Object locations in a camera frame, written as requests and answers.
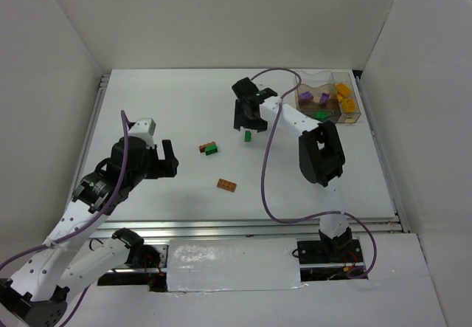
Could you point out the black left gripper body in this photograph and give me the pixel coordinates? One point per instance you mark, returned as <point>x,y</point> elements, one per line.
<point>161,162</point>

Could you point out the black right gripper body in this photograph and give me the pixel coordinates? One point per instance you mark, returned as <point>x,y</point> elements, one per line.
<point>249,113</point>

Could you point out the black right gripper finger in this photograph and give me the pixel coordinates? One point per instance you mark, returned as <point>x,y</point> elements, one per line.
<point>254,121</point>
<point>241,115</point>

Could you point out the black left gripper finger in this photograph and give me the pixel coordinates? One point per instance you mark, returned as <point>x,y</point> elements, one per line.
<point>167,147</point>
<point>167,168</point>

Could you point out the brown lego plate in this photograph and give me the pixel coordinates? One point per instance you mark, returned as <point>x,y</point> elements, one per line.
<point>203,147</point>

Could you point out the green curved lego brick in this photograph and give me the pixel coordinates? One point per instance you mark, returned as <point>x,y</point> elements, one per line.
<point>211,148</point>

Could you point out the green rounded lego brick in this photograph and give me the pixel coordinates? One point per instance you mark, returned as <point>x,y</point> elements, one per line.
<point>320,115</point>

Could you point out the purple lego plate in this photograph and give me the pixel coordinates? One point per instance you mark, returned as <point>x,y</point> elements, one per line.
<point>324,98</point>

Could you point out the yellow striped lego brick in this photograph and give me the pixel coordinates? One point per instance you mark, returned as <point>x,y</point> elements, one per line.
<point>340,97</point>

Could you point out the yellow rectangular lego brick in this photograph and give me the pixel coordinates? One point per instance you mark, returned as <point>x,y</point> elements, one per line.
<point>344,90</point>

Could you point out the yellow butterfly lego brick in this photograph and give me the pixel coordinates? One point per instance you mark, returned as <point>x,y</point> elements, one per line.
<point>349,106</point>

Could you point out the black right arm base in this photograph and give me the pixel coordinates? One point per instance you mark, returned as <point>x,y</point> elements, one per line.
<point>313,253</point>

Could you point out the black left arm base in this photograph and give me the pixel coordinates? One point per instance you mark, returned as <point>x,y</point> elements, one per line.
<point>147,268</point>

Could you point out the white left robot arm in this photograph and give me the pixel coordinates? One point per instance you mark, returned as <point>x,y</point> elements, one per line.
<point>39,293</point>

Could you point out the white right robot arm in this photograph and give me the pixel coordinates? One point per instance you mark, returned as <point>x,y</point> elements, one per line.
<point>320,154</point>

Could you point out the orange-brown lego plate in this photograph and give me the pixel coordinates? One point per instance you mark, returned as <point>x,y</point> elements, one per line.
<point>226,185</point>

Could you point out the clear stepped sorting container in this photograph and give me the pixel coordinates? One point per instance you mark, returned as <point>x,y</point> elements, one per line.
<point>318,82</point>

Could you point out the clear narrow sorting bin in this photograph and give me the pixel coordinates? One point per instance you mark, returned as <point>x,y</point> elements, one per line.
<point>346,118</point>

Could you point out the white foil cover panel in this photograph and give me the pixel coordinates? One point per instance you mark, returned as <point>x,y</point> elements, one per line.
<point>232,265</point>

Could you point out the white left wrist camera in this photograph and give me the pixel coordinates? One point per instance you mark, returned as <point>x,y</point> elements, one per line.
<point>144,129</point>

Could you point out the aluminium table edge rail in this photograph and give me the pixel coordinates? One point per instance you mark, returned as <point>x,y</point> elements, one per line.
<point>207,229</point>

